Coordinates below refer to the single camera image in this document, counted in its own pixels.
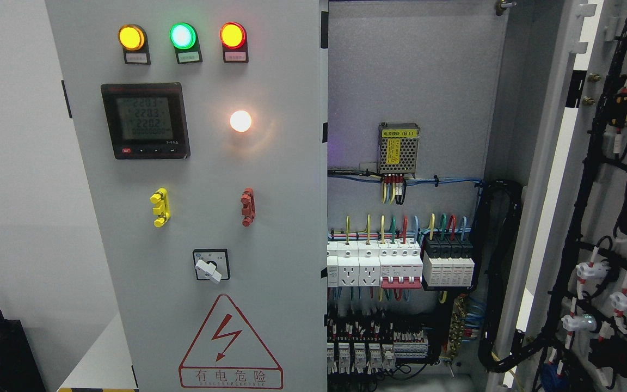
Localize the grey cabinet door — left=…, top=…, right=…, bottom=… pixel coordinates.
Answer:
left=46, top=1, right=327, bottom=391
left=515, top=1, right=627, bottom=391

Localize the red terminal connector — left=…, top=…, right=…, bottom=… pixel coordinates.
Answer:
left=241, top=188, right=256, bottom=226

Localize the metal mesh power supply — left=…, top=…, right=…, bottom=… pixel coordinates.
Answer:
left=377, top=122, right=420, bottom=175

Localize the white socket and breaker row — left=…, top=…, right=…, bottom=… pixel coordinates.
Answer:
left=327, top=239, right=423, bottom=289

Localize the black surge protector module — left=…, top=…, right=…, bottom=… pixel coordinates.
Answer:
left=422, top=235, right=475, bottom=290

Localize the yellow terminal connector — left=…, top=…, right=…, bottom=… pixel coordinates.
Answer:
left=150, top=188, right=171, bottom=228

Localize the lower relay terminal row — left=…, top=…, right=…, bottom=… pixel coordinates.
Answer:
left=324, top=317, right=429, bottom=375

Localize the red indicator lamp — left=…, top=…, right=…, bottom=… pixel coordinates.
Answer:
left=219, top=22, right=249, bottom=63

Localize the red electric hazard sticker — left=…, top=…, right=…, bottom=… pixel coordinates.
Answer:
left=179, top=293, right=284, bottom=390

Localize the black digital power meter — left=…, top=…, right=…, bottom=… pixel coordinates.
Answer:
left=101, top=82, right=190, bottom=160

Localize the brass ground terminal bar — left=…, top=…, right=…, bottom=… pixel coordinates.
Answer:
left=446, top=295, right=467, bottom=359

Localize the green indicator lamp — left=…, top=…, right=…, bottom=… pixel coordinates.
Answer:
left=169, top=22, right=202, bottom=64

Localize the yellow indicator lamp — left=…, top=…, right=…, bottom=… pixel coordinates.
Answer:
left=118, top=24, right=150, bottom=65

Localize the black box at left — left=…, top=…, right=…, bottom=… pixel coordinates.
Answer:
left=0, top=308, right=46, bottom=391

